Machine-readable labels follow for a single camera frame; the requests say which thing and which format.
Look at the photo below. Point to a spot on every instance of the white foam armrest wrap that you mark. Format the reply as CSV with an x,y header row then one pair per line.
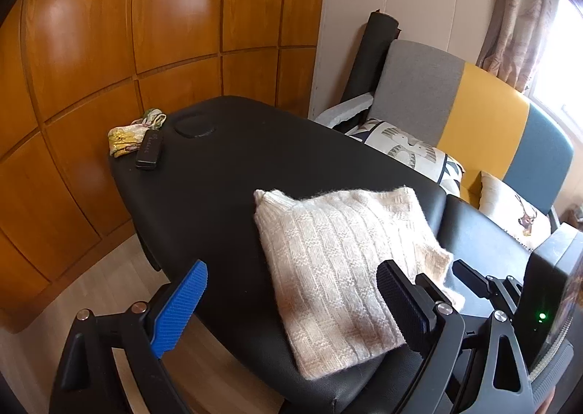
x,y
341,110

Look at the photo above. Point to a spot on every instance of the bright window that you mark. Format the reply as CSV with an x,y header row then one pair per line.
x,y
564,68

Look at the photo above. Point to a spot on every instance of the geometric print pillow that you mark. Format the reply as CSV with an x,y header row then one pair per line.
x,y
405,145

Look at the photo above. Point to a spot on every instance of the patterned beige curtain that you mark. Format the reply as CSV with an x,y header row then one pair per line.
x,y
519,22

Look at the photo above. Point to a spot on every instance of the deer print pillow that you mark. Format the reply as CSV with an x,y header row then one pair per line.
x,y
505,204

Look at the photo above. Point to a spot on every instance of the grey yellow blue sofa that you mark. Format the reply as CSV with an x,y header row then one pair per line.
x,y
492,122

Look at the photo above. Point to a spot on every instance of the black rolled mat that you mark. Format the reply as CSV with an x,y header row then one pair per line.
x,y
371,54

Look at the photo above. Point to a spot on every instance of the black padded massage table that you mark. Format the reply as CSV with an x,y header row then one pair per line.
x,y
218,177

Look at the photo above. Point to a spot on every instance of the black oblong case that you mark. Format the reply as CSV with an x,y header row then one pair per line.
x,y
149,150

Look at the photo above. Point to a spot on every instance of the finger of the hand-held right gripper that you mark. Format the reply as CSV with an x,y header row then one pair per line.
x,y
471,279

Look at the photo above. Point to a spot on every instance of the cream knitted sweater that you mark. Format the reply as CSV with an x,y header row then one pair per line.
x,y
328,268

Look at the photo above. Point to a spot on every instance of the wooden panelled wardrobe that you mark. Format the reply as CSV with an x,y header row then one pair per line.
x,y
136,31

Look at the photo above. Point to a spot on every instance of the yellow floral cloth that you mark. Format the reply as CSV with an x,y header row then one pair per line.
x,y
123,138

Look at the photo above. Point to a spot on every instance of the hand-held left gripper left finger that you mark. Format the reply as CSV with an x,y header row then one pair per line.
x,y
182,309

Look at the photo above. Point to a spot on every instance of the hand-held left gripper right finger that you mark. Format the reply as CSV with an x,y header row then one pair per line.
x,y
405,309

